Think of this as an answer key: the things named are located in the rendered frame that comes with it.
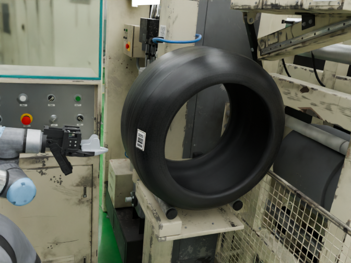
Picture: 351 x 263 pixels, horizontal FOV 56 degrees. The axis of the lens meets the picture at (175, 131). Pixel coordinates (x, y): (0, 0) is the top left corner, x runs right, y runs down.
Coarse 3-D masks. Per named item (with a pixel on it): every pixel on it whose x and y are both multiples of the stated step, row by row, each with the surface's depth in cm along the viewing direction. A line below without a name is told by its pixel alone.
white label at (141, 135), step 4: (140, 132) 104; (144, 132) 103; (140, 136) 104; (144, 136) 102; (136, 140) 106; (140, 140) 104; (144, 140) 103; (136, 144) 106; (140, 144) 104; (144, 144) 103; (140, 148) 105
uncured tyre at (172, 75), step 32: (160, 64) 113; (192, 64) 103; (224, 64) 105; (256, 64) 112; (128, 96) 119; (160, 96) 102; (192, 96) 103; (256, 96) 136; (128, 128) 111; (160, 128) 103; (256, 128) 141; (160, 160) 107; (192, 160) 147; (224, 160) 149; (256, 160) 136; (160, 192) 113; (192, 192) 117; (224, 192) 122
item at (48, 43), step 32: (0, 0) 133; (32, 0) 137; (64, 0) 141; (96, 0) 146; (0, 32) 137; (32, 32) 141; (64, 32) 145; (96, 32) 150; (0, 64) 141; (32, 64) 145; (64, 64) 150; (96, 64) 155
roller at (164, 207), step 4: (156, 196) 131; (160, 200) 127; (160, 204) 126; (164, 204) 124; (168, 204) 123; (164, 208) 122; (168, 208) 121; (172, 208) 120; (164, 212) 122; (168, 212) 120; (172, 212) 120; (176, 212) 121; (168, 216) 120; (172, 216) 121; (176, 216) 121
